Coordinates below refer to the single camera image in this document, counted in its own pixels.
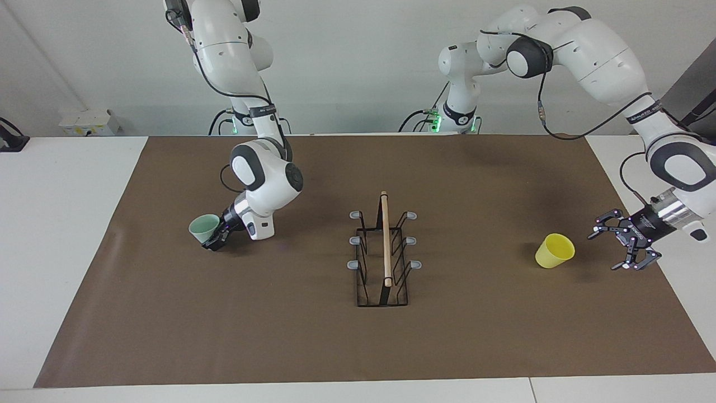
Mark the yellow plastic cup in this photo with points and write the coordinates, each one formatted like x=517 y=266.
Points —
x=555 y=251

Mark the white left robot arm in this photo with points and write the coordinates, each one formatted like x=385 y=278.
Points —
x=604 y=61

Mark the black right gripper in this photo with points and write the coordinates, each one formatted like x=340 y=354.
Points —
x=233 y=219

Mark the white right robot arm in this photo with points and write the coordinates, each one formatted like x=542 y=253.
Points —
x=229 y=50

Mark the green plastic cup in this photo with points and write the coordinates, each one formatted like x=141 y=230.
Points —
x=203 y=228

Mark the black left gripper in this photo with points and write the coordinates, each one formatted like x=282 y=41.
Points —
x=648 y=225

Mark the brown table mat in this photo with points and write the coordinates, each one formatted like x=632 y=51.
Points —
x=279 y=336

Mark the white box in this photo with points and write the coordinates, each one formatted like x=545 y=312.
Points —
x=89 y=123

